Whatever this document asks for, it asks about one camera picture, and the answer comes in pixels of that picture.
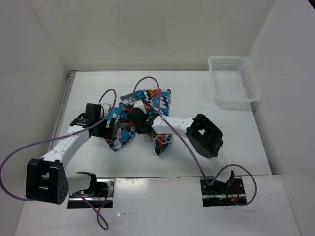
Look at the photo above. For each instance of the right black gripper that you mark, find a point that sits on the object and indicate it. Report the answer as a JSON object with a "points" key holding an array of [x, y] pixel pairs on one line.
{"points": [[138, 130]]}

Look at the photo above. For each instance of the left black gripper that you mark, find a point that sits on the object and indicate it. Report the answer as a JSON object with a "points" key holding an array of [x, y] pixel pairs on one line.
{"points": [[103, 133]]}

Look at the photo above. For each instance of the colourful patterned shorts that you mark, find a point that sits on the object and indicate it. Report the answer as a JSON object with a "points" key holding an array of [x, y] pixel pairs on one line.
{"points": [[156, 101]]}

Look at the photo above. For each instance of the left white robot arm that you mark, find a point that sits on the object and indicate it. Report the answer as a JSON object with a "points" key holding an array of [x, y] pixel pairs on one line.
{"points": [[47, 180]]}

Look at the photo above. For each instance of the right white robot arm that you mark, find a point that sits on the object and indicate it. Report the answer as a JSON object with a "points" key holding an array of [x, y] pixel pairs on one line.
{"points": [[203, 135]]}

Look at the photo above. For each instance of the white perforated plastic basket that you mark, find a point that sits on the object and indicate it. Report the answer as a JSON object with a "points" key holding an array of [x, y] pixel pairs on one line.
{"points": [[233, 81]]}

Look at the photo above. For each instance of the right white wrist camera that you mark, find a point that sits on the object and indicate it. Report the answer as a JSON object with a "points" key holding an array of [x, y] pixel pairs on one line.
{"points": [[140, 105]]}

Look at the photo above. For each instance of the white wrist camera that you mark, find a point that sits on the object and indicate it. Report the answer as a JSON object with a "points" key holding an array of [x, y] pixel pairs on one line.
{"points": [[140, 105], [105, 109]]}

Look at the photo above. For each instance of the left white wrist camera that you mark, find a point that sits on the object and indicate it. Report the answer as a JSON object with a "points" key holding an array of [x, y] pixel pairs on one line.
{"points": [[105, 109]]}

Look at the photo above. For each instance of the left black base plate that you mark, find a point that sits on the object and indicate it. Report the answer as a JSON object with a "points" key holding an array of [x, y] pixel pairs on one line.
{"points": [[101, 196]]}

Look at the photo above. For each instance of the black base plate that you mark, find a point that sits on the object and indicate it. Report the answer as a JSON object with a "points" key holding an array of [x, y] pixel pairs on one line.
{"points": [[101, 196], [219, 194]]}

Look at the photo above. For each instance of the aluminium table edge rail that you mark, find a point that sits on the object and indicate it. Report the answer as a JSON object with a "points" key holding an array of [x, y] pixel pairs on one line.
{"points": [[64, 102]]}

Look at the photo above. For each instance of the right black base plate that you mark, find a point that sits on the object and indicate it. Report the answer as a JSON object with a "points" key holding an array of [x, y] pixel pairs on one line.
{"points": [[219, 194]]}

